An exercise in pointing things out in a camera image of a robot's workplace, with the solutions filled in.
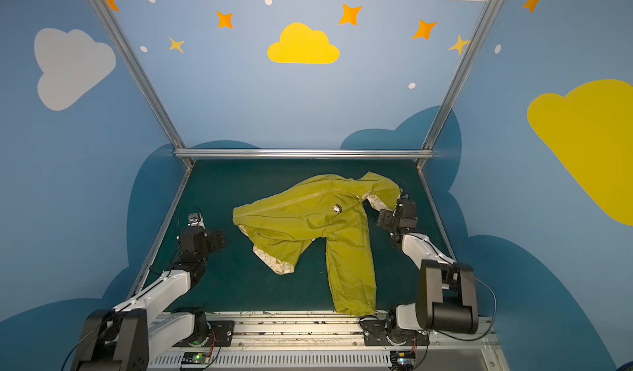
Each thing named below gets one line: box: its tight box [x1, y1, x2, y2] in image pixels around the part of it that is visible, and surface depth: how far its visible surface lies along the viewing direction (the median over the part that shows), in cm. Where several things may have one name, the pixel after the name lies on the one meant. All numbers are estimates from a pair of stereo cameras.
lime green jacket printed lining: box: [232, 173, 402, 316], surface depth 95 cm
